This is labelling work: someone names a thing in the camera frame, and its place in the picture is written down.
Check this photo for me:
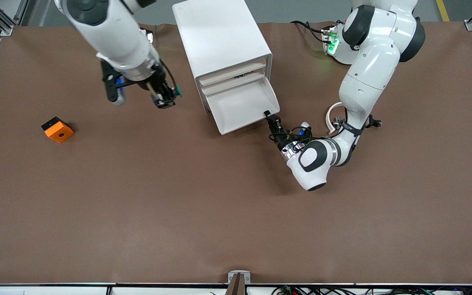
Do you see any brown tapered pole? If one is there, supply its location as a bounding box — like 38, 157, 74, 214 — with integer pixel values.
225, 274, 248, 295

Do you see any white beige cabinet drawer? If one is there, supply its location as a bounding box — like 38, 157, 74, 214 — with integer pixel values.
204, 76, 281, 136
200, 72, 267, 97
198, 59, 267, 86

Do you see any white half-ring clamp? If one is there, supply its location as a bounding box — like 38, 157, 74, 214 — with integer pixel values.
325, 102, 347, 136

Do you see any grey metal bracket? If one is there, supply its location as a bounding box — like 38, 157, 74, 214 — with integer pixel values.
228, 270, 252, 284

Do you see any white drawer cabinet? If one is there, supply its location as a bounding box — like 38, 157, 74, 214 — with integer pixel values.
172, 0, 272, 115

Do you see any orange black button box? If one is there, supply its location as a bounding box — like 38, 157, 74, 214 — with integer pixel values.
41, 116, 75, 144

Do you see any tangled cable bundle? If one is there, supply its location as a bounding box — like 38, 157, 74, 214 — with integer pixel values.
271, 285, 472, 295

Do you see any white table edge rail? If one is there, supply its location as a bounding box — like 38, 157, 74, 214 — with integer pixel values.
0, 283, 472, 295

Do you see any black base cable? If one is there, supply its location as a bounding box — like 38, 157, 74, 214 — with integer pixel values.
290, 20, 327, 43

